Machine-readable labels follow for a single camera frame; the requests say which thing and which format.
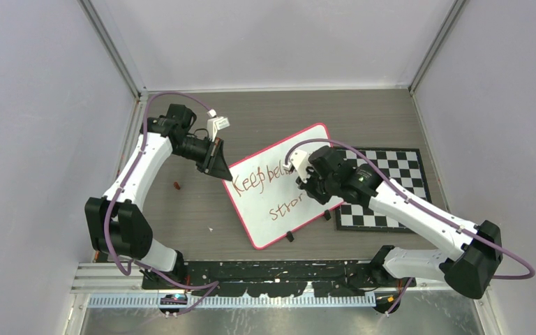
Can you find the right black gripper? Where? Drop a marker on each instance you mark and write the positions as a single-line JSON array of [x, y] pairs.
[[308, 185]]

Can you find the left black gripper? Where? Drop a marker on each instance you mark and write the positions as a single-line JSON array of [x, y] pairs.
[[219, 167]]

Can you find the pink framed whiteboard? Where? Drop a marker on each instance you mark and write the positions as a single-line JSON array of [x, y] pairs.
[[265, 196]]

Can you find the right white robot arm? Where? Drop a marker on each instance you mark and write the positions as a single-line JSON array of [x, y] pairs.
[[466, 255]]

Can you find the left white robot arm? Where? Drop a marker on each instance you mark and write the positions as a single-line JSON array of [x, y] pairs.
[[116, 224]]

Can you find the left black whiteboard foot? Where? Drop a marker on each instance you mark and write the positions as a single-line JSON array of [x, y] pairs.
[[290, 236]]

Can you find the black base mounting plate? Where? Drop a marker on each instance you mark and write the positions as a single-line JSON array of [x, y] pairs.
[[326, 278]]

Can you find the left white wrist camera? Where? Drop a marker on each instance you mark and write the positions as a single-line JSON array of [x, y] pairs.
[[215, 123]]

